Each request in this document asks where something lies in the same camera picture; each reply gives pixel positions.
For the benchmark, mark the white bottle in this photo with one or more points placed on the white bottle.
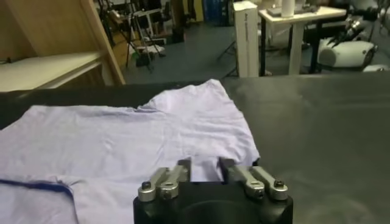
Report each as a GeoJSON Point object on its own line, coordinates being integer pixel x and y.
{"type": "Point", "coordinates": [288, 8]}

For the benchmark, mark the tall white cardboard box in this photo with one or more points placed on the tall white cardboard box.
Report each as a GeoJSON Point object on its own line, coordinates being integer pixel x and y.
{"type": "Point", "coordinates": [246, 42]}

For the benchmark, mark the small white standing desk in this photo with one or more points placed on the small white standing desk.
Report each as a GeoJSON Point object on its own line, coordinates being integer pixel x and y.
{"type": "Point", "coordinates": [297, 18]}

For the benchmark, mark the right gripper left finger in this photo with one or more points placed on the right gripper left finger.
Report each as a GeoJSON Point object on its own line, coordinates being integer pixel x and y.
{"type": "Point", "coordinates": [167, 179]}

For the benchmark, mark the blue plastic crate stack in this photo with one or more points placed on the blue plastic crate stack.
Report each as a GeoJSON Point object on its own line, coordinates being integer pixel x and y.
{"type": "Point", "coordinates": [214, 10]}

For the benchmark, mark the black table cover cloth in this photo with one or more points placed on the black table cover cloth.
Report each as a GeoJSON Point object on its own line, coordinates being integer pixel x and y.
{"type": "Point", "coordinates": [320, 128]}

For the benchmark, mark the white humanoid robot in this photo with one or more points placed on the white humanoid robot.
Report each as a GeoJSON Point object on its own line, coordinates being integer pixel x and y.
{"type": "Point", "coordinates": [347, 53]}

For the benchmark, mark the black tripod stand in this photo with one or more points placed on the black tripod stand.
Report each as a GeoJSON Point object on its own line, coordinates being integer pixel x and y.
{"type": "Point", "coordinates": [228, 51]}
{"type": "Point", "coordinates": [135, 36]}

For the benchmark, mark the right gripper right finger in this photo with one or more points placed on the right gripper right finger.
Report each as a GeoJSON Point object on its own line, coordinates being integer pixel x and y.
{"type": "Point", "coordinates": [246, 178]}

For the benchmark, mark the light purple t-shirt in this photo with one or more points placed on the light purple t-shirt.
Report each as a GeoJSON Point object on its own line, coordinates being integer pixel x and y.
{"type": "Point", "coordinates": [122, 143]}

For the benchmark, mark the cream white desk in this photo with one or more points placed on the cream white desk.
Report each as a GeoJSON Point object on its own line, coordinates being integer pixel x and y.
{"type": "Point", "coordinates": [39, 71]}

